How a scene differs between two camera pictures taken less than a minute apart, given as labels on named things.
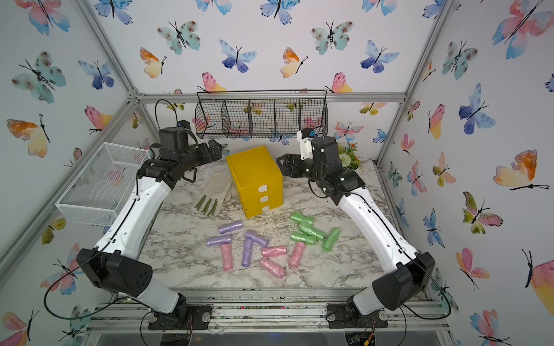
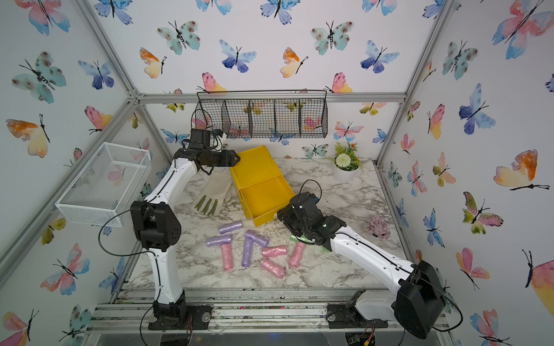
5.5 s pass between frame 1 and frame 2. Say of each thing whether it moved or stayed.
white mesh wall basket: stayed
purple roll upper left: stayed
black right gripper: moved
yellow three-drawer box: moved
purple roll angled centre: stayed
